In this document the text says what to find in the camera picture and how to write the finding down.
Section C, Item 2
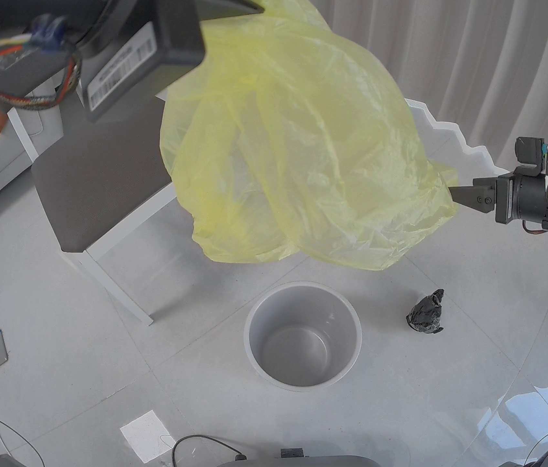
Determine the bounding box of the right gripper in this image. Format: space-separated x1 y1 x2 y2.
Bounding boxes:
450 172 548 225

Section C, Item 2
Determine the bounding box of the black plastic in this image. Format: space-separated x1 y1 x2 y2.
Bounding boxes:
405 288 446 335

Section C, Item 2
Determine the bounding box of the yellow plastic bag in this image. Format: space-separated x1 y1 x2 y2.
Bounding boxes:
159 0 459 272

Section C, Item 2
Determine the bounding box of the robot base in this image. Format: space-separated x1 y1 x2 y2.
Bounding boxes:
216 448 377 467

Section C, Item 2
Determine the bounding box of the white trash bin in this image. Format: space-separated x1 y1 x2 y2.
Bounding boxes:
244 281 363 392

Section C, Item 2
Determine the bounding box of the white curtain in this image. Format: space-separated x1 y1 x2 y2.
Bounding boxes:
281 0 548 174

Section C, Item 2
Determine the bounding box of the grey and white chair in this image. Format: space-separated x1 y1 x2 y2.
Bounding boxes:
6 86 194 327

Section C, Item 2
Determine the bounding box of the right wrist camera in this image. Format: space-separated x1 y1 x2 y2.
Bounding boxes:
515 137 547 176

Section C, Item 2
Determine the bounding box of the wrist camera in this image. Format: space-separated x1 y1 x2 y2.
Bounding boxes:
515 137 547 176
79 0 207 125

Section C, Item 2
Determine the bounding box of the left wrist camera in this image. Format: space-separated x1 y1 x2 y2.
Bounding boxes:
79 0 207 125

